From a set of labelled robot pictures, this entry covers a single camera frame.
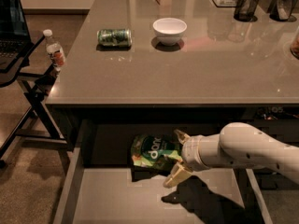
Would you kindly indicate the dark glass container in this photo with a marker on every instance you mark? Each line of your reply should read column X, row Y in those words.
column 281, row 10

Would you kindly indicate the green soda can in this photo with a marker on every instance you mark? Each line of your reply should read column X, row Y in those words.
column 114, row 37

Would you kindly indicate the clear plastic water bottle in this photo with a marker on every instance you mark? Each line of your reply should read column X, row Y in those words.
column 54, row 50

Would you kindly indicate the open grey top drawer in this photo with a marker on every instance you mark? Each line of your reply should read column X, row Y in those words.
column 103, row 186

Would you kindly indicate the black mesh pen cup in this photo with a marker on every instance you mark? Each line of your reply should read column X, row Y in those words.
column 245, row 9

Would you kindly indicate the white bowl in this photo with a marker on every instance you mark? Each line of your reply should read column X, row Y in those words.
column 169, row 30

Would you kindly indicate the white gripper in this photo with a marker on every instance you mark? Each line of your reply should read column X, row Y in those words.
column 191, row 152

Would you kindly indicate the black laptop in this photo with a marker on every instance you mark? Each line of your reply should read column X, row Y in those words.
column 15, row 40

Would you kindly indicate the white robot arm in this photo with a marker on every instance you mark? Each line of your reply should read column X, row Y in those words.
column 238, row 146

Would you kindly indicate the grey kitchen counter cabinet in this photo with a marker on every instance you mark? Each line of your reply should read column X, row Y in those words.
column 221, row 71

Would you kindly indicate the brown jar at edge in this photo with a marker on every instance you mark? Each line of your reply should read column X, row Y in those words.
column 294, row 48

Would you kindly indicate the green rice chip bag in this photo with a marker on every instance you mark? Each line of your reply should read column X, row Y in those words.
column 158, row 153

